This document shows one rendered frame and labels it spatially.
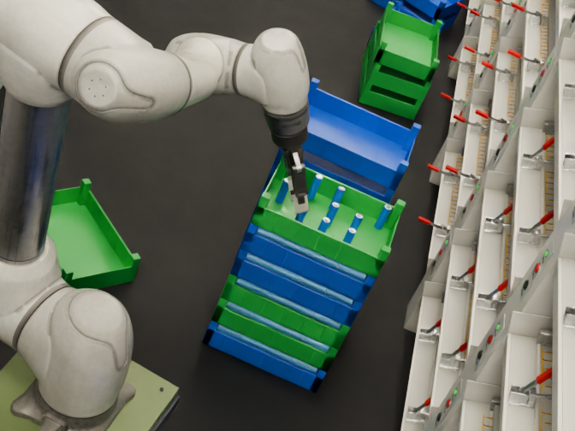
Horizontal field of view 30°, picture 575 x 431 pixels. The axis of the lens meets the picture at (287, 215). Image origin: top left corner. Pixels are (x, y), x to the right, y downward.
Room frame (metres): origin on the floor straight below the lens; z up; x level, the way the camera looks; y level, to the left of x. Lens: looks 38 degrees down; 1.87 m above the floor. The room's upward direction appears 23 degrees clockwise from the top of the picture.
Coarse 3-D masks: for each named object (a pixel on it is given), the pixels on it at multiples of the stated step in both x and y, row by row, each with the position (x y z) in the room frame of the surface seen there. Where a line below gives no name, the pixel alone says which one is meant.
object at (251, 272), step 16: (240, 256) 1.82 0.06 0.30; (240, 272) 1.82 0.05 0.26; (256, 272) 1.81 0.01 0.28; (272, 272) 1.81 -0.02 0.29; (272, 288) 1.81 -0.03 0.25; (288, 288) 1.81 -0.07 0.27; (304, 288) 1.81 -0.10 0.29; (304, 304) 1.81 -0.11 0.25; (320, 304) 1.81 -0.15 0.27; (336, 304) 1.81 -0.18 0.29; (352, 304) 1.82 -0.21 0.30; (336, 320) 1.81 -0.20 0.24; (352, 320) 1.81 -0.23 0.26
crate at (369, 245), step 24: (264, 192) 1.83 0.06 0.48; (288, 192) 1.97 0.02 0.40; (360, 192) 2.01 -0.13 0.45; (264, 216) 1.82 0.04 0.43; (288, 216) 1.88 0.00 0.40; (312, 216) 1.92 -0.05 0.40; (336, 216) 1.95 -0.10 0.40; (312, 240) 1.81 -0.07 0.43; (336, 240) 1.81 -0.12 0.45; (360, 240) 1.91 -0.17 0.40; (384, 240) 1.94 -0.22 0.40; (360, 264) 1.81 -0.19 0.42
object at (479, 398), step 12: (468, 384) 1.45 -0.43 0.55; (480, 384) 1.46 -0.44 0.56; (468, 396) 1.46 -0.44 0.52; (480, 396) 1.46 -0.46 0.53; (492, 396) 1.46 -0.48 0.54; (468, 408) 1.44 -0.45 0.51; (480, 408) 1.44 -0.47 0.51; (492, 408) 1.44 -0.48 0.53; (468, 420) 1.41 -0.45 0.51; (480, 420) 1.41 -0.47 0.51
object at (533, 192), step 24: (528, 120) 2.15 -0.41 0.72; (552, 120) 2.16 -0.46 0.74; (528, 144) 2.09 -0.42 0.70; (552, 144) 1.99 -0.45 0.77; (528, 168) 1.99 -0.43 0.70; (552, 168) 2.00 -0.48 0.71; (528, 192) 1.90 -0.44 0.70; (552, 192) 1.91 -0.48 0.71; (528, 216) 1.81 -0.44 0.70; (552, 216) 1.73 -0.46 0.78; (528, 240) 1.72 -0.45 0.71; (528, 264) 1.66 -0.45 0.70
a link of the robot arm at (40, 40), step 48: (0, 0) 1.29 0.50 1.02; (48, 0) 1.29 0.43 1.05; (0, 48) 1.27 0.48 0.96; (48, 48) 1.25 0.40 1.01; (48, 96) 1.27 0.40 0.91; (0, 144) 1.32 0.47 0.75; (48, 144) 1.31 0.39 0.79; (0, 192) 1.31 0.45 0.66; (48, 192) 1.34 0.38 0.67; (0, 240) 1.32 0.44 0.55; (48, 240) 1.41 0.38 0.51; (0, 288) 1.30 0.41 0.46; (48, 288) 1.35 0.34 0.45; (0, 336) 1.29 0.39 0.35
